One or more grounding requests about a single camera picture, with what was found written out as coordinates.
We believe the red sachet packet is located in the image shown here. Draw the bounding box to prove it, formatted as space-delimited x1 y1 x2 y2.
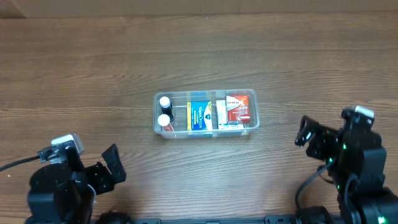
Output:
226 95 251 124

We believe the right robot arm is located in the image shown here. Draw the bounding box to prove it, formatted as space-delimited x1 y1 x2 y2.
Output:
294 106 397 224

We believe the orange tablet tube white cap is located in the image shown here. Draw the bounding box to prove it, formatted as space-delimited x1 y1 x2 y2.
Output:
157 114 174 131

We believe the blue yellow VapoDrops box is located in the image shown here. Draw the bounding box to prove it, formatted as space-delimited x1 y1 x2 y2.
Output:
187 101 213 131

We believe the dark bottle white cap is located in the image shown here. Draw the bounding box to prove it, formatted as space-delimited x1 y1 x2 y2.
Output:
159 96 175 121

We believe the clear plastic container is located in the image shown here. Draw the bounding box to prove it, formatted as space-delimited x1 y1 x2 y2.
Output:
153 89 260 139

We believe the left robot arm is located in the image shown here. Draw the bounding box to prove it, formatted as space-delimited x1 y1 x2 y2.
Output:
25 141 126 223

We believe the white medicine box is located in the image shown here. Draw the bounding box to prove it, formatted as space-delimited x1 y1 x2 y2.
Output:
216 100 244 130

